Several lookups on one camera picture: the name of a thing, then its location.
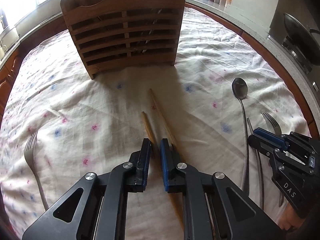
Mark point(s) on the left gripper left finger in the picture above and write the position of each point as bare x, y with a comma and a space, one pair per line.
95, 206

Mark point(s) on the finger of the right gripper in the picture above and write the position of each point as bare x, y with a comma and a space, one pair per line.
276, 139
262, 145

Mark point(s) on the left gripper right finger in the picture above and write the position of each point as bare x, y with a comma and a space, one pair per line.
213, 206

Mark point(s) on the metal chopstick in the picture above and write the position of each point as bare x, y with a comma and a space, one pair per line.
260, 178

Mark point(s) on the wooden chopstick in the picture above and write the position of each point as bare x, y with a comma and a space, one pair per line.
150, 134
174, 198

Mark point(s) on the person right hand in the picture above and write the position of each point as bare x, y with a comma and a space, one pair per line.
289, 219

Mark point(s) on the silver fork right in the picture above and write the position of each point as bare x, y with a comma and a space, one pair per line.
277, 131

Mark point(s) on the silver fork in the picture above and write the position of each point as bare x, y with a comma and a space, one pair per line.
29, 158
277, 131

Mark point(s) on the silver fork left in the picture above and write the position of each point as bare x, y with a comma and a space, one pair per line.
29, 158

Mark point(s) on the white floral tablecloth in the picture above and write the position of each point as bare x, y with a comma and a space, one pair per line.
92, 125

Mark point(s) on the black wok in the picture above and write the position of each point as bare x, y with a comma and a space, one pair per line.
302, 38

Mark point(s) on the wooden utensil holder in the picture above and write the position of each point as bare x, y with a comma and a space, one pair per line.
115, 34

